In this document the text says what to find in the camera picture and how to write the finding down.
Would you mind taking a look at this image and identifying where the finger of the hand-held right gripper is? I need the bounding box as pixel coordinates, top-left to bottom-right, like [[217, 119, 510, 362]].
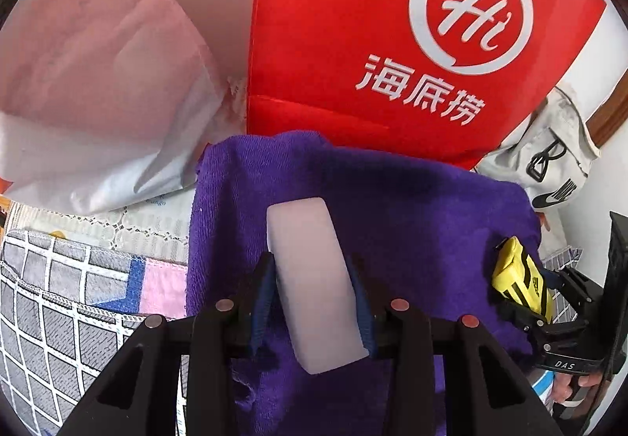
[[499, 300, 588, 349], [542, 266, 598, 315]]

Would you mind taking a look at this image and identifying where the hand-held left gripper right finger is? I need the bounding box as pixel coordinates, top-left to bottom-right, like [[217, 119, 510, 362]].
[[346, 258, 565, 436]]

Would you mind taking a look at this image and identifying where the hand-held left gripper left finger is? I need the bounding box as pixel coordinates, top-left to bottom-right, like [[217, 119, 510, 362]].
[[56, 252, 278, 436]]

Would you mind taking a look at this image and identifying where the yellow striped packet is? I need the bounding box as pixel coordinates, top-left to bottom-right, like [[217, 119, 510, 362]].
[[492, 236, 555, 323]]

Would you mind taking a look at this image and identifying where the person's right hand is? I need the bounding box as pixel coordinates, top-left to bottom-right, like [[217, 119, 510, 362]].
[[553, 374, 610, 406]]

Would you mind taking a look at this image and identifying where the purple towel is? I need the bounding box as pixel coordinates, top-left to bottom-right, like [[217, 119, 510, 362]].
[[184, 132, 543, 436]]

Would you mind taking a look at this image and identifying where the beige crossbody bag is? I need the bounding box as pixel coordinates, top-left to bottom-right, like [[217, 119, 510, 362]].
[[476, 85, 602, 213]]

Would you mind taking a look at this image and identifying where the white lace patterned mat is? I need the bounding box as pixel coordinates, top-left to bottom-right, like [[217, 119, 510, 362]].
[[5, 191, 197, 265]]

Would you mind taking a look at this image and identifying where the brown wooden trim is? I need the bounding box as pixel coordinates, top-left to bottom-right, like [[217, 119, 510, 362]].
[[586, 68, 628, 147]]

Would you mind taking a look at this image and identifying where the grey checkered bed sheet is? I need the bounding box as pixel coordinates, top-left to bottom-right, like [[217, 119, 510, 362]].
[[0, 229, 584, 436]]

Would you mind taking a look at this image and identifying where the red paper bag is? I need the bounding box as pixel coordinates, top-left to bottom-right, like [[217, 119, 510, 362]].
[[245, 0, 608, 172]]

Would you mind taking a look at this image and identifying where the white plastic shopping bag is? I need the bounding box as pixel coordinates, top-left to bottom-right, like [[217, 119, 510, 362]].
[[0, 0, 246, 213]]

